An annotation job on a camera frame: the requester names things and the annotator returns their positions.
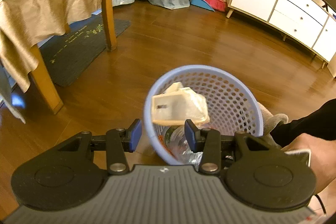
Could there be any lavender plastic waste basket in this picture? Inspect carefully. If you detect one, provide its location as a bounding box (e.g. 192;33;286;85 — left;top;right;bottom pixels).
143;65;264;165

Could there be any tan chair cover cloth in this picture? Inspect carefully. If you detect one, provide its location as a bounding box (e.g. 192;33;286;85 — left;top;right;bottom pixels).
1;0;102;97

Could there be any person's right hand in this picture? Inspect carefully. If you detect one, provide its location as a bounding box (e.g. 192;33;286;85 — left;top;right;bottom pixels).
281;134;336;194

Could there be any grey fuzzy slipper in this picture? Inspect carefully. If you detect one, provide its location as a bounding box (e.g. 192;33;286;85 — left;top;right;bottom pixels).
258;102;288;149

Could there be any wooden chair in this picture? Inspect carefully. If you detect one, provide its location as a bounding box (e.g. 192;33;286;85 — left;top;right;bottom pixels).
31;0;117;114

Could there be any blue dustpan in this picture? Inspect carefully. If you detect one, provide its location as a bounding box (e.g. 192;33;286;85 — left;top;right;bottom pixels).
190;0;215;12

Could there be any beige tissue box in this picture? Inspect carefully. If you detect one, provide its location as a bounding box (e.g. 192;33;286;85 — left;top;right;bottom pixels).
151;82;210;126

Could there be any clear plastic water bottle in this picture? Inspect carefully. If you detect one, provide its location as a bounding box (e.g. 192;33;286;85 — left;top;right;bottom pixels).
157;126;203;170

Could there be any dark door mat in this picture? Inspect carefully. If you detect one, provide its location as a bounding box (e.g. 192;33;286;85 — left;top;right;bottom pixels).
39;13;132;88

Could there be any white wooden cabinet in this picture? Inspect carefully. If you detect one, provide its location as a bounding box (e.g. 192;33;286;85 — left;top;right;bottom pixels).
227;0;335;76

